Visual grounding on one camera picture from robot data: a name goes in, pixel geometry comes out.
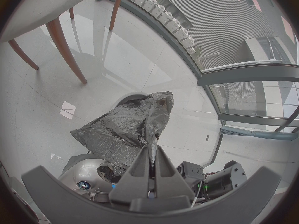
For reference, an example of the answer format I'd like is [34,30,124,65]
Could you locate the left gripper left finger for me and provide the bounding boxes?
[109,146,150,206]

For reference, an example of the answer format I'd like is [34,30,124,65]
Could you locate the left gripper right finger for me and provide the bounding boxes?
[154,147,196,206]

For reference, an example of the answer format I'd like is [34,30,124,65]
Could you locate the black plastic bag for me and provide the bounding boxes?
[70,91,174,184]

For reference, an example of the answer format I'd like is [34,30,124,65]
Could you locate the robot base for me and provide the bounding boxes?
[57,155,124,202]

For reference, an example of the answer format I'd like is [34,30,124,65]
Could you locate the white trash bin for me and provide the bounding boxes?
[112,91,152,109]

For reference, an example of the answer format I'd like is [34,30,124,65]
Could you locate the blue-green curtain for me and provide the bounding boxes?
[221,125,299,141]

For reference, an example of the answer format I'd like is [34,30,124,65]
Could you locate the window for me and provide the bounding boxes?
[93,0,299,135]

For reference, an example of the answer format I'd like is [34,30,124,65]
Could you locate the white chair wooden legs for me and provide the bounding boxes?
[0,0,128,84]

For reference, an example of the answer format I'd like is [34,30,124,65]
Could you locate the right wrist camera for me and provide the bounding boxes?
[176,161,205,191]

